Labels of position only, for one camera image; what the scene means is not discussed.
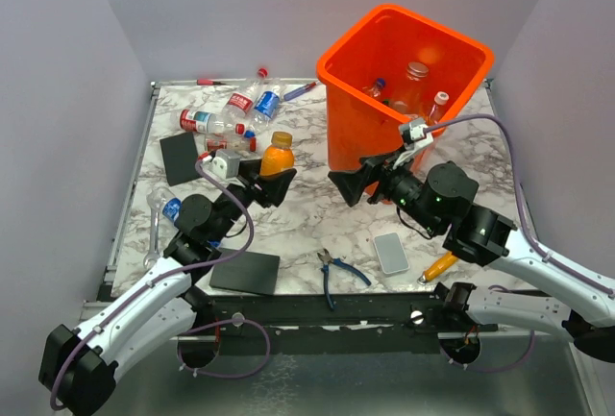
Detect red screwdriver at back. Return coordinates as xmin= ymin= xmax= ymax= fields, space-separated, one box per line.
xmin=196 ymin=79 xmax=229 ymax=86

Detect red label water bottle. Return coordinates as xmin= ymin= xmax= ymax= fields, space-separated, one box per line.
xmin=177 ymin=110 xmax=246 ymax=135

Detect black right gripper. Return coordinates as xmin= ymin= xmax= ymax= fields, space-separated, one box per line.
xmin=328 ymin=144 xmax=442 ymax=234

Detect orange plastic bin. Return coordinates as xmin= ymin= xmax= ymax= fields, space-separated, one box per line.
xmin=315 ymin=3 xmax=496 ymax=196

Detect orange utility knife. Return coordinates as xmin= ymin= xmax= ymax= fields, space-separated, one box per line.
xmin=417 ymin=252 xmax=458 ymax=284

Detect clear bottle blue label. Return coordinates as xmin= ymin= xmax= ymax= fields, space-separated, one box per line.
xmin=251 ymin=83 xmax=285 ymax=134

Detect red cap clear bottle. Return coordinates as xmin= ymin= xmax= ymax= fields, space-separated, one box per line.
xmin=204 ymin=135 xmax=257 ymax=153

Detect grey metal tin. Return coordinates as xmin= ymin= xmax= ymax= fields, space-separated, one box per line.
xmin=374 ymin=232 xmax=409 ymax=275

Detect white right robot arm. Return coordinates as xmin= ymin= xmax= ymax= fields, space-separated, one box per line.
xmin=328 ymin=155 xmax=614 ymax=363

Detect black foam block left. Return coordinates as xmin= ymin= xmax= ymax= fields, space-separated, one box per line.
xmin=160 ymin=133 xmax=199 ymax=186

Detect small orange juice bottle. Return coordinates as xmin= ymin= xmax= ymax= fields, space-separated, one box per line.
xmin=259 ymin=131 xmax=295 ymax=177

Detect blue handled pliers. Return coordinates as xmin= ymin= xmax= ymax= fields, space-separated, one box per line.
xmin=316 ymin=248 xmax=372 ymax=312

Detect black foam pad front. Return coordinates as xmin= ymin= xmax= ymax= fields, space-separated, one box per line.
xmin=209 ymin=252 xmax=281 ymax=296

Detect orange label slim bottle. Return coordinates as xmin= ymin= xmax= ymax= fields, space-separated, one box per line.
xmin=391 ymin=61 xmax=430 ymax=115

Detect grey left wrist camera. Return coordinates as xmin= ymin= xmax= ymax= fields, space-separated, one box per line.
xmin=208 ymin=149 xmax=241 ymax=180

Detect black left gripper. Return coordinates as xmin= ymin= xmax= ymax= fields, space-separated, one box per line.
xmin=210 ymin=157 xmax=295 ymax=242

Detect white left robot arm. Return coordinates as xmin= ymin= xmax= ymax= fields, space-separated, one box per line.
xmin=38 ymin=159 xmax=297 ymax=415

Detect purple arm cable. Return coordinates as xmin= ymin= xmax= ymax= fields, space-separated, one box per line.
xmin=49 ymin=159 xmax=273 ymax=411
xmin=425 ymin=113 xmax=615 ymax=373

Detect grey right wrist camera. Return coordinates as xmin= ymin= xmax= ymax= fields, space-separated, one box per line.
xmin=393 ymin=117 xmax=433 ymax=169

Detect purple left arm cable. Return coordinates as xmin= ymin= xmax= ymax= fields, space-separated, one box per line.
xmin=49 ymin=159 xmax=273 ymax=411

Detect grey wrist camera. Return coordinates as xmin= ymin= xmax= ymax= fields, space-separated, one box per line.
xmin=393 ymin=117 xmax=433 ymax=169
xmin=208 ymin=149 xmax=241 ymax=180

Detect silver wrench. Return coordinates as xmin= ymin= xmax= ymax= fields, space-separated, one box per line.
xmin=143 ymin=208 xmax=160 ymax=269

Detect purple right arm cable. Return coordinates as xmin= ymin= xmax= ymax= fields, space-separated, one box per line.
xmin=425 ymin=113 xmax=615 ymax=373

